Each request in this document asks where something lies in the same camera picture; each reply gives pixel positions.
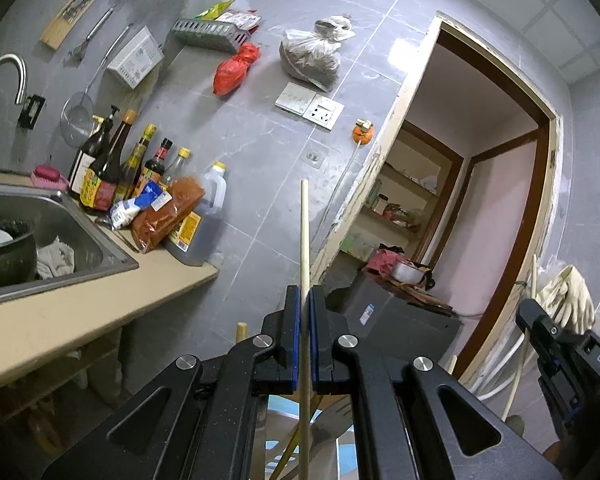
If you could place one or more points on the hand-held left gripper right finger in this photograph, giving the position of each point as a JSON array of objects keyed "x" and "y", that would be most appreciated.
[{"x": 314, "y": 340}]

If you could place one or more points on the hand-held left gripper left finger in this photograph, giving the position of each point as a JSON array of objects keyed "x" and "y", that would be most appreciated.
[{"x": 294, "y": 340}]

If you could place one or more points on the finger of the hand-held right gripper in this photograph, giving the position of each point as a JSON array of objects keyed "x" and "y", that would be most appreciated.
[
  {"x": 555, "y": 395},
  {"x": 550, "y": 332}
]

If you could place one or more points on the wooden chopstick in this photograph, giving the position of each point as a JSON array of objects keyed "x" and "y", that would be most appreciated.
[
  {"x": 517, "y": 380},
  {"x": 453, "y": 365},
  {"x": 305, "y": 240}
]

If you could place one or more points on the person's right hand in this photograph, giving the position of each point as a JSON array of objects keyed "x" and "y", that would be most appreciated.
[{"x": 562, "y": 451}]

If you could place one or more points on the cream rubber gloves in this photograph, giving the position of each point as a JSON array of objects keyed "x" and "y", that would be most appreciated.
[{"x": 575, "y": 295}]

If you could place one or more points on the light blue plastic tray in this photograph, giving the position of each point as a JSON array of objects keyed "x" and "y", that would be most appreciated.
[{"x": 280, "y": 402}]

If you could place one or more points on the red cloth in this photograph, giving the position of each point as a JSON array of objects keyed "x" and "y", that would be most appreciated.
[{"x": 382, "y": 262}]

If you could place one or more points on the yellow green chopstick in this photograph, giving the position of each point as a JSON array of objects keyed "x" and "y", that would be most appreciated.
[{"x": 287, "y": 452}]

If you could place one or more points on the metal bowl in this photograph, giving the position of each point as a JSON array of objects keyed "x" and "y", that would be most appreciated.
[{"x": 407, "y": 272}]

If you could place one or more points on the large plastic vinegar jug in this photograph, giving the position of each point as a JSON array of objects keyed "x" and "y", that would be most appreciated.
[{"x": 195, "y": 245}]

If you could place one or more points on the small glass jar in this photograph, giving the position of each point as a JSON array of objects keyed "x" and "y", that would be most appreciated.
[{"x": 381, "y": 204}]

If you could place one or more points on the wooden shelf cabinet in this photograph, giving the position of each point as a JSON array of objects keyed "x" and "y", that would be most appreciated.
[{"x": 405, "y": 215}]

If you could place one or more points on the green jar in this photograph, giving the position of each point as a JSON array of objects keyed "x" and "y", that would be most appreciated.
[{"x": 371, "y": 195}]

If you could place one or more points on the chili powder bag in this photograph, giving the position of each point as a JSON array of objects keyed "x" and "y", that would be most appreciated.
[{"x": 167, "y": 210}]

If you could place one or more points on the clear bottle yellow cap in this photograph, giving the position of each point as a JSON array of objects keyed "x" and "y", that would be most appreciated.
[{"x": 177, "y": 167}]

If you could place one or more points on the blue and white bag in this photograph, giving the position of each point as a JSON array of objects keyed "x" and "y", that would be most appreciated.
[{"x": 122, "y": 212}]

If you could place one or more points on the stainless steel sink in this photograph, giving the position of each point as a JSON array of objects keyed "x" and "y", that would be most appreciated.
[{"x": 95, "y": 240}]

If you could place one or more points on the soy sauce bottle red cap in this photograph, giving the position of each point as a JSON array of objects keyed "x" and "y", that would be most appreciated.
[{"x": 156, "y": 165}]

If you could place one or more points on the white power socket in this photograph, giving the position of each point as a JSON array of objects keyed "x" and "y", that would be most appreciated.
[{"x": 324, "y": 112}]

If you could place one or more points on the dark bottle yellow cap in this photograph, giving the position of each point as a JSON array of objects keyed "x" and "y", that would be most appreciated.
[{"x": 132, "y": 165}]

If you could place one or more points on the brown bottle orange cap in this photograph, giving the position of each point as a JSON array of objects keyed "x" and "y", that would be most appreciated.
[{"x": 102, "y": 180}]

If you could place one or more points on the white dish cloth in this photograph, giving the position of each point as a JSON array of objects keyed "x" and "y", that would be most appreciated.
[{"x": 55, "y": 260}]

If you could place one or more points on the dark pump bottle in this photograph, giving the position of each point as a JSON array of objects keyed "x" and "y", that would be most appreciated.
[{"x": 87, "y": 160}]

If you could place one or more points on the red plastic bag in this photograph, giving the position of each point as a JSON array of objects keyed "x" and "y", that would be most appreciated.
[{"x": 232, "y": 72}]

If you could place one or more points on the clear bag dark contents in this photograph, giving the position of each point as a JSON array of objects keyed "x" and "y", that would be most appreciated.
[{"x": 310, "y": 62}]

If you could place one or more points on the dark cooking pot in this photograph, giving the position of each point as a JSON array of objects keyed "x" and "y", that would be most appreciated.
[{"x": 10, "y": 265}]

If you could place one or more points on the metal mesh strainer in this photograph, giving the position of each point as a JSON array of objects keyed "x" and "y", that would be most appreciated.
[{"x": 77, "y": 120}]

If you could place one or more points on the crumpled white plastic bag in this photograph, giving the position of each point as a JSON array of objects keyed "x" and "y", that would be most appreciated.
[{"x": 335, "y": 27}]

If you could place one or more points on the red seasoning packets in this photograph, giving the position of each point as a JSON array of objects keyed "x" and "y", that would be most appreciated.
[{"x": 240, "y": 20}]

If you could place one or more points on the yellow green packet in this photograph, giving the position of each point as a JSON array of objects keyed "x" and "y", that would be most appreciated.
[{"x": 215, "y": 10}]

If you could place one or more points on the metal slotted spatula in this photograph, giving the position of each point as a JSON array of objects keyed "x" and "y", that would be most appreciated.
[{"x": 80, "y": 50}]

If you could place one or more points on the metal faucet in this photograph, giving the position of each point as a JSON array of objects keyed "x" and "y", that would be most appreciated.
[{"x": 17, "y": 67}]

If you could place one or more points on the bamboo board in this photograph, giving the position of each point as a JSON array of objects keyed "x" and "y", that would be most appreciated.
[{"x": 62, "y": 22}]

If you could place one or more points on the door frame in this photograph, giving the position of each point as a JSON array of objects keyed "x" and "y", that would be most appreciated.
[{"x": 359, "y": 200}]

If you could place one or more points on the clear wall hook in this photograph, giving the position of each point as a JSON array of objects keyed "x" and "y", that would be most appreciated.
[{"x": 315, "y": 156}]

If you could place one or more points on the orange wall ornament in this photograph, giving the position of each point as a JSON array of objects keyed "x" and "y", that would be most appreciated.
[{"x": 362, "y": 132}]

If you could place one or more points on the grey wall rack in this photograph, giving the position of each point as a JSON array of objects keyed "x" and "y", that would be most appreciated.
[{"x": 205, "y": 32}]

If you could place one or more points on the white wall chopstick holder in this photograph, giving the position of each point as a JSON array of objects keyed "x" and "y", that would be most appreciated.
[{"x": 135, "y": 57}]

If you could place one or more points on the black wall socket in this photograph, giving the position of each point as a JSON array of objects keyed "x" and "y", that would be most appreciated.
[{"x": 31, "y": 110}]

